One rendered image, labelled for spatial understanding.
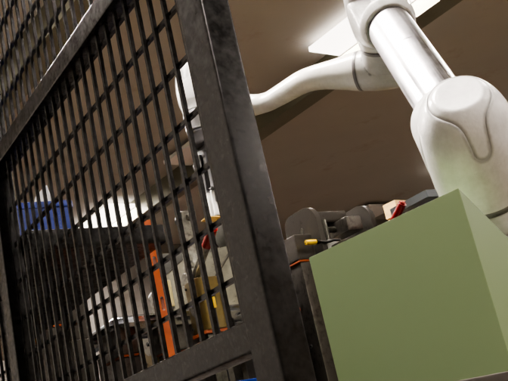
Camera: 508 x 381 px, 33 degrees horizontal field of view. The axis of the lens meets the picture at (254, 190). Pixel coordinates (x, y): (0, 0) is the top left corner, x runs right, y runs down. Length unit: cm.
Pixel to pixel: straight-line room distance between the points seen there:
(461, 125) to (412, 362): 40
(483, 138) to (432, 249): 20
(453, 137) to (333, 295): 36
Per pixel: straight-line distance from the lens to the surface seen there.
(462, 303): 138
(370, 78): 209
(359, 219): 210
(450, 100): 144
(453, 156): 144
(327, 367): 193
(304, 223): 204
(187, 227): 193
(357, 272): 152
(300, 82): 219
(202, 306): 186
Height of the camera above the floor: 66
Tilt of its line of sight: 17 degrees up
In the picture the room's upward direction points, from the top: 13 degrees counter-clockwise
